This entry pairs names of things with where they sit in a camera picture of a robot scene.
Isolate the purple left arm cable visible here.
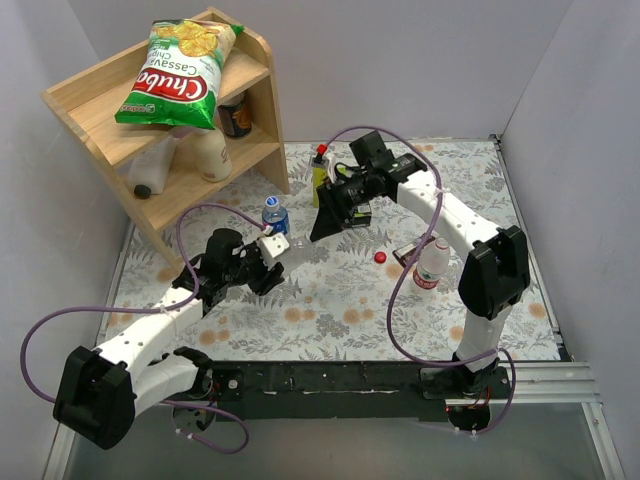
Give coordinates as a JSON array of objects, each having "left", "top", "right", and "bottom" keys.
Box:
[{"left": 19, "top": 202, "right": 274, "bottom": 454}]

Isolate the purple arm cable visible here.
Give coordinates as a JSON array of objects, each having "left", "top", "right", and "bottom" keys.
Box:
[
  {"left": 319, "top": 125, "right": 516, "bottom": 434},
  {"left": 19, "top": 202, "right": 274, "bottom": 454}
]

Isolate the green cassava chips bag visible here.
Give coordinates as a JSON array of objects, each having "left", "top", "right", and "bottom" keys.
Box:
[{"left": 114, "top": 19, "right": 244, "bottom": 130}]

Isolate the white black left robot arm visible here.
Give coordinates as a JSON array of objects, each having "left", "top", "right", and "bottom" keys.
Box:
[{"left": 53, "top": 228, "right": 290, "bottom": 450}]

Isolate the clear bottle black cap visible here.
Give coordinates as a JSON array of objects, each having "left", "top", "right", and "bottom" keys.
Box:
[{"left": 127, "top": 136, "right": 176, "bottom": 200}]

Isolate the aluminium frame rail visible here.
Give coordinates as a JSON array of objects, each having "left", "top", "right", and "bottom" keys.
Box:
[{"left": 444, "top": 363, "right": 604, "bottom": 405}]

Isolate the brown snack packet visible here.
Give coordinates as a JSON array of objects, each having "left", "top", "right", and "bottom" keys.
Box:
[{"left": 392, "top": 242, "right": 418, "bottom": 267}]

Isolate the black green product box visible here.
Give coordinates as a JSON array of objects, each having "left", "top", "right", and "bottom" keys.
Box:
[{"left": 345, "top": 202, "right": 372, "bottom": 229}]

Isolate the cream plastic bottle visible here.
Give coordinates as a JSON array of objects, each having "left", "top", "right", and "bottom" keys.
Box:
[{"left": 191, "top": 129, "right": 232, "bottom": 183}]

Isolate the dark orange drink can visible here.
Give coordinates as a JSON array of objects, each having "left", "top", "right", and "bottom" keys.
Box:
[{"left": 218, "top": 92, "right": 252, "bottom": 139}]

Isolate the yellow glue bottle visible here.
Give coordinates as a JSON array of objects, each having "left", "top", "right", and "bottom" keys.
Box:
[{"left": 312, "top": 166, "right": 326, "bottom": 208}]

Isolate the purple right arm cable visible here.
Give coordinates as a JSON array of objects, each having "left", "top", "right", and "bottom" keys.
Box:
[{"left": 319, "top": 125, "right": 516, "bottom": 434}]

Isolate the blue label water bottle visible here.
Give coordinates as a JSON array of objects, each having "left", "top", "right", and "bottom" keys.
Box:
[{"left": 262, "top": 196, "right": 290, "bottom": 236}]

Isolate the red label water bottle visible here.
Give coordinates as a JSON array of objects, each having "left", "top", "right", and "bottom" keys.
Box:
[{"left": 411, "top": 237, "right": 451, "bottom": 295}]

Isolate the red bottle cap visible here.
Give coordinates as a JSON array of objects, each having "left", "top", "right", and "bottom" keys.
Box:
[{"left": 374, "top": 251, "right": 387, "bottom": 264}]

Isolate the wooden shelf rack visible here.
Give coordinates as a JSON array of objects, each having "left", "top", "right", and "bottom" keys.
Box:
[{"left": 42, "top": 8, "right": 290, "bottom": 269}]

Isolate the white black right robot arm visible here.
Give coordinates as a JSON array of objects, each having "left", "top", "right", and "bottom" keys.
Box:
[{"left": 310, "top": 128, "right": 531, "bottom": 398}]

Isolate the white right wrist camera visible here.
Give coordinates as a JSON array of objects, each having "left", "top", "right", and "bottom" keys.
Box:
[{"left": 311, "top": 144, "right": 335, "bottom": 175}]

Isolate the clear plastic bottle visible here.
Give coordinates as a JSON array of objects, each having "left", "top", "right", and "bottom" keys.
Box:
[{"left": 284, "top": 236, "right": 314, "bottom": 264}]

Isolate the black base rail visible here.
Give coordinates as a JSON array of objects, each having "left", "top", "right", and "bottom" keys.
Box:
[{"left": 179, "top": 361, "right": 511, "bottom": 423}]

